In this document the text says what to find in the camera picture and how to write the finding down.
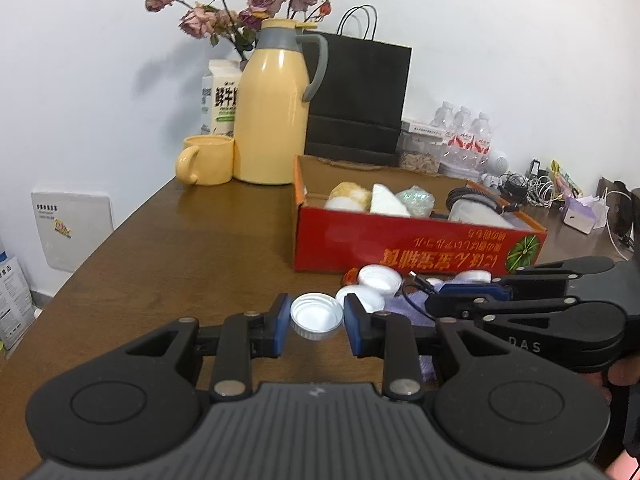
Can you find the yellow snack packet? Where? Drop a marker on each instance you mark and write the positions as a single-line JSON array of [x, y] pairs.
[[565, 180]]

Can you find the dark paper bag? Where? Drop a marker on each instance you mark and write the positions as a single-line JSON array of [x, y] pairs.
[[622, 210]]

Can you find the small black charger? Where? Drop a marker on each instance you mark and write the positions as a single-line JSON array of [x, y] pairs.
[[536, 169]]

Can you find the purple knitted cloth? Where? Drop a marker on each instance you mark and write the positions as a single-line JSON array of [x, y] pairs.
[[400, 307]]

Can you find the white cloth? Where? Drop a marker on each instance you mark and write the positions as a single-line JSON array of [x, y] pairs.
[[387, 202]]

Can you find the person's right hand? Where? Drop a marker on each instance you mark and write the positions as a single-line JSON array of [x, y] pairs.
[[622, 374]]

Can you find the white robot-shaped camera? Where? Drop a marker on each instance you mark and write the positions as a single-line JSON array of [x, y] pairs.
[[496, 162]]

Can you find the clear crinkled plastic bag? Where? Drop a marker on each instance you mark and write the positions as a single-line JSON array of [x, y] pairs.
[[415, 200]]

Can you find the white plastic bag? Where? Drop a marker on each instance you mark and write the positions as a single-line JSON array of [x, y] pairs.
[[475, 215]]

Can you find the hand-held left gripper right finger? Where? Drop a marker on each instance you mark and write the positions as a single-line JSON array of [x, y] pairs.
[[354, 325]]

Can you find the stack of leaflets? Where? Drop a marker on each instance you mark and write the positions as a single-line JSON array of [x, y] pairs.
[[12, 300]]

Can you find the purple tissue box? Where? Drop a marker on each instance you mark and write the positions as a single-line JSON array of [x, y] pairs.
[[585, 212]]

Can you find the white bottle cap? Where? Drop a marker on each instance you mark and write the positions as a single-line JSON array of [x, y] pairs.
[[472, 276], [317, 317], [367, 300], [380, 277]]

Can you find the yellow mug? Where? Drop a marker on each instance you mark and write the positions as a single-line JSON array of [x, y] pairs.
[[212, 160]]

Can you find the white milk carton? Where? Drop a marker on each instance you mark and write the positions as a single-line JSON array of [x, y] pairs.
[[220, 95]]

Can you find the yellow thermos jug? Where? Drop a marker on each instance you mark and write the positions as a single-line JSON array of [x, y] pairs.
[[270, 120]]

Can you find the red cardboard box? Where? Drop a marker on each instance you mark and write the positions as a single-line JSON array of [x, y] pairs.
[[350, 240]]

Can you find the clear jar of seeds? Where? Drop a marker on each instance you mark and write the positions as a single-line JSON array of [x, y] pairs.
[[420, 157]]

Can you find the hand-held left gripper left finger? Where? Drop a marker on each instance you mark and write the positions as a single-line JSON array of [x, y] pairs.
[[282, 322]]

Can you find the yellow white plush toy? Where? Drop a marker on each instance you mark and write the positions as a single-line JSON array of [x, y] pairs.
[[347, 196]]

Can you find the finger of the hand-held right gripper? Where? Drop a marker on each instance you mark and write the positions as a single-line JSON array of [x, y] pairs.
[[550, 315], [475, 291]]

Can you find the black paper bag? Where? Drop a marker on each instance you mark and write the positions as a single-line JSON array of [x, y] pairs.
[[360, 95]]

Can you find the small orange cap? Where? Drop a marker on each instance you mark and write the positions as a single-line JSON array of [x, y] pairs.
[[351, 276]]

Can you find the small flat white box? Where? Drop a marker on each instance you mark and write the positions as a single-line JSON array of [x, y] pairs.
[[422, 127]]

